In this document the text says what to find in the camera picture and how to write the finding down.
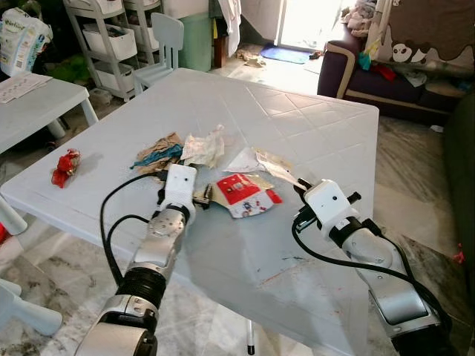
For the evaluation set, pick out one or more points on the red and white packet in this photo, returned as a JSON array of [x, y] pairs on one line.
[[245, 194]]

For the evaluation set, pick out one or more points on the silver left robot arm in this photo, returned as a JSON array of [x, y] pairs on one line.
[[159, 241]]

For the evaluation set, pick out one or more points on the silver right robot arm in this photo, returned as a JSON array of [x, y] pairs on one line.
[[390, 285]]

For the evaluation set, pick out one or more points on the green waste bin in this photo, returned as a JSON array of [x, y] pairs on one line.
[[197, 44]]

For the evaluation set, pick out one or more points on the crumpled white tissue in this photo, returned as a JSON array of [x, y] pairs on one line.
[[204, 147]]

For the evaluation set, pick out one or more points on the clear plastic wrapper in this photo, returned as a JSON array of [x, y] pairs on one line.
[[274, 167]]

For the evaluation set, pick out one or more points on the crumpled brown teal wrapper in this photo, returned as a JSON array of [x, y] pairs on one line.
[[159, 154]]

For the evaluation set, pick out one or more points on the large white plastic table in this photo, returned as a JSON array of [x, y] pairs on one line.
[[245, 119]]

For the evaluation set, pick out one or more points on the crumpled red wrapper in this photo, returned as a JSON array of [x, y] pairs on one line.
[[65, 167]]

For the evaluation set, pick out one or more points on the beige slippers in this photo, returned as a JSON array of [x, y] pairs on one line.
[[252, 58]]

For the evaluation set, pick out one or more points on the dark purple sofa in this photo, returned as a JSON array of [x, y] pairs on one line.
[[334, 70]]

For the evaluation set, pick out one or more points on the small red floor scrap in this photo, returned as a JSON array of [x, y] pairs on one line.
[[459, 254]]

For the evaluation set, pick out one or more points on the blue door mat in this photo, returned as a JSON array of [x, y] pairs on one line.
[[286, 55]]

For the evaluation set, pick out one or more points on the white hanging garment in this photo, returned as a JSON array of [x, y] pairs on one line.
[[231, 26]]

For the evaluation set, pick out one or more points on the white shelving cart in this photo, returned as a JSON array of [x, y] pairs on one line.
[[145, 33], [107, 41]]

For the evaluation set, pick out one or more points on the small white kids table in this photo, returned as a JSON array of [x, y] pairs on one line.
[[37, 111]]

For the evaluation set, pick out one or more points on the plush toy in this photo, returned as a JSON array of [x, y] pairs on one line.
[[362, 16]]

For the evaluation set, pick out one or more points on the printed paper sheet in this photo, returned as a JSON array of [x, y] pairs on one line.
[[21, 85]]

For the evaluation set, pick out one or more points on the brown panda blanket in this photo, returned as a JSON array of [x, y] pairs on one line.
[[438, 30]]

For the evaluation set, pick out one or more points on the white diaper package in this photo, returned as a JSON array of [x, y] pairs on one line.
[[22, 41]]

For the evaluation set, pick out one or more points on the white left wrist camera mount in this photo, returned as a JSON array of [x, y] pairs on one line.
[[180, 185]]

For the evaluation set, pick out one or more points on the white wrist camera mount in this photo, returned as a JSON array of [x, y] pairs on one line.
[[330, 202], [180, 185]]

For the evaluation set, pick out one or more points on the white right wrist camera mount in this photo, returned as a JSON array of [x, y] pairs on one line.
[[330, 202]]

